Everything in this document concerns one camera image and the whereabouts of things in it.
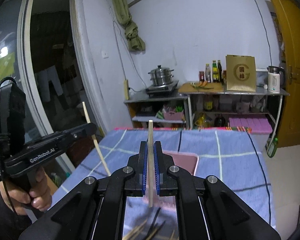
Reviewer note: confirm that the grey low cabinet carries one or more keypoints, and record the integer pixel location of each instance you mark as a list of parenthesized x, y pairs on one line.
[(142, 108)]

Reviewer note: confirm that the light wooden chopstick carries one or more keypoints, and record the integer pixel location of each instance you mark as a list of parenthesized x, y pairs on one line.
[(135, 231), (150, 156), (95, 141)]

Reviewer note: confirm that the pink woven storage basket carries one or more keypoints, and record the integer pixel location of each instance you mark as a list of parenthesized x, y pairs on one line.
[(173, 114)]

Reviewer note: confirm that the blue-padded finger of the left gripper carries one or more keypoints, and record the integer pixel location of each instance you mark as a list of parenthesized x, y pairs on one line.
[(77, 132)]

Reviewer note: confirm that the metal kitchen shelf table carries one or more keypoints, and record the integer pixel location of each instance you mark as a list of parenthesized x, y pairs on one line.
[(206, 109)]

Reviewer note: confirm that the black chopstick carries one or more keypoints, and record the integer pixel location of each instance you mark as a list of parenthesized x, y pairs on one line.
[(154, 230)]

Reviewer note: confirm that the wooden cutting board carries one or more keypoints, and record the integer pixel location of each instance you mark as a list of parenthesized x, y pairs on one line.
[(201, 87)]

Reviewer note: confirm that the white sliding door frame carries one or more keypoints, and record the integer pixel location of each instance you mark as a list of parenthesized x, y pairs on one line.
[(52, 72)]

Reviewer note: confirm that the pink plastic utensil basket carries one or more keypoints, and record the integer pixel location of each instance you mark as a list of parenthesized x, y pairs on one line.
[(186, 160)]

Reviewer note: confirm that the pink storage bin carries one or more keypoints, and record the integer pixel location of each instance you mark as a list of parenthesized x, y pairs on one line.
[(259, 125)]

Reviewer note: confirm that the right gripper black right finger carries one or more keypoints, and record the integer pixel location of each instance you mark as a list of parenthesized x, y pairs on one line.
[(188, 191)]

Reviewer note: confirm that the gold square gift box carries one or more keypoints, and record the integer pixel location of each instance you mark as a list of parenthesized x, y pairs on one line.
[(240, 73)]

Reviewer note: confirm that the dark sauce bottle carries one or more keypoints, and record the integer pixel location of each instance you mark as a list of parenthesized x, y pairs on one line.
[(220, 71)]

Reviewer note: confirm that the white electric kettle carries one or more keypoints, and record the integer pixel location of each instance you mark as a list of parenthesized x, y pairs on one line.
[(274, 78)]

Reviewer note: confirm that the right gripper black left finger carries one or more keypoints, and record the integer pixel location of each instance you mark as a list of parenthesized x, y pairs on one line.
[(129, 181)]

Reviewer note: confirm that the green cloth hanging on wall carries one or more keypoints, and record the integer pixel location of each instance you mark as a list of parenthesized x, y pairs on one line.
[(124, 18)]

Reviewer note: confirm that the green-label oil bottle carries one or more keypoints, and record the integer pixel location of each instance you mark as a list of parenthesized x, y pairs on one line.
[(215, 72)]

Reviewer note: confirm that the yellow wooden door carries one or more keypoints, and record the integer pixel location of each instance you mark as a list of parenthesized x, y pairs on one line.
[(288, 15)]

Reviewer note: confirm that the black induction cooker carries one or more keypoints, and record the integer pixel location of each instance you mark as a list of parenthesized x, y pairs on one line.
[(161, 90)]

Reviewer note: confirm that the stainless steel steamer pot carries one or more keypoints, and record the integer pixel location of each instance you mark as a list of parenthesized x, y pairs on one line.
[(161, 76)]

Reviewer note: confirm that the person's left hand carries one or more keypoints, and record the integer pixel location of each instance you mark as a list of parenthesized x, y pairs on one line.
[(39, 196)]

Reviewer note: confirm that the clear plastic bottle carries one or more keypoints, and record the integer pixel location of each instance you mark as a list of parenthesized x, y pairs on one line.
[(208, 73)]

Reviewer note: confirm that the blue checked tablecloth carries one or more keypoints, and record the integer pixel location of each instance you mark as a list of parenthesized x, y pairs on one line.
[(232, 156)]

